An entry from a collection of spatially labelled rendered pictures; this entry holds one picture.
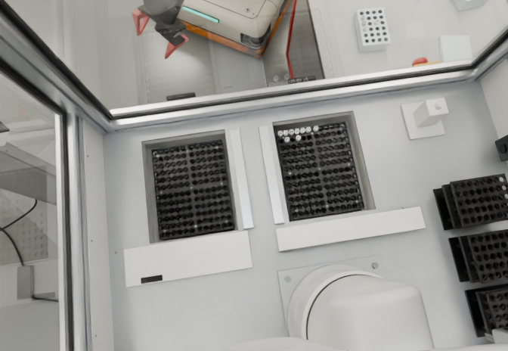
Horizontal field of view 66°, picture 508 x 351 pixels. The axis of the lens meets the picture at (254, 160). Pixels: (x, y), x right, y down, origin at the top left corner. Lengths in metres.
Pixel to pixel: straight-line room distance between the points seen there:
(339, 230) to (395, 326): 0.36
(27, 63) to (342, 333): 0.61
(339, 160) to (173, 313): 0.53
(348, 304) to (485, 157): 0.61
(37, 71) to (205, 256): 0.48
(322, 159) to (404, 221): 0.24
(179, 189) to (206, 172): 0.08
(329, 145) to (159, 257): 0.48
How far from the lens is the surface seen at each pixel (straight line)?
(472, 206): 0.93
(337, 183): 0.98
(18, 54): 0.71
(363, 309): 0.56
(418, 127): 1.01
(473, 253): 0.92
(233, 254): 0.88
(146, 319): 0.93
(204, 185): 0.97
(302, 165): 1.01
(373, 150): 0.97
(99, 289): 0.89
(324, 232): 0.87
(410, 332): 0.58
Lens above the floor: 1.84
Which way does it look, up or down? 75 degrees down
